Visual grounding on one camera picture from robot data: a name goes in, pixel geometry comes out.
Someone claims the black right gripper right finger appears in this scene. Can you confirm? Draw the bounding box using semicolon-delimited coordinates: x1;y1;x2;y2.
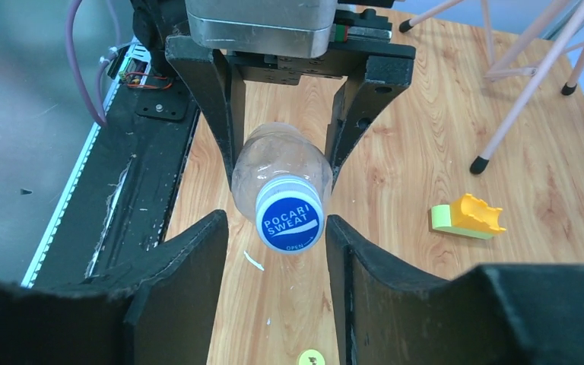
325;214;584;364

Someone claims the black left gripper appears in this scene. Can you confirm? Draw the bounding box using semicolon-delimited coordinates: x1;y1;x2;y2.
165;7;416;185

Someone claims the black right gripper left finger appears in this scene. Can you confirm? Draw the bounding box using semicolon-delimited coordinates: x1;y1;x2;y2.
0;210;228;364

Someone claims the yellow bottle cap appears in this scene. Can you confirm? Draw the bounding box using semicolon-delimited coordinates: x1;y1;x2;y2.
296;349;326;365

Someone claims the blue Pocari Sweat cap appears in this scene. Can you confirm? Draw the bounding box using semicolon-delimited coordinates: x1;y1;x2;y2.
255;175;325;254

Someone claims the yellow green toy block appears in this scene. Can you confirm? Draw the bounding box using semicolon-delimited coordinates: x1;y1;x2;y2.
430;193;506;240

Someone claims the pink music stand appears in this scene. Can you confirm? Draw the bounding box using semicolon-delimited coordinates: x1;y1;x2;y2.
398;0;584;176

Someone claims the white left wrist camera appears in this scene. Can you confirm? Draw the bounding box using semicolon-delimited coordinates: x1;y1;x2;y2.
185;0;338;59

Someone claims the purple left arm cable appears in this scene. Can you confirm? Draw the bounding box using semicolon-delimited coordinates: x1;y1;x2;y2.
65;0;122;128

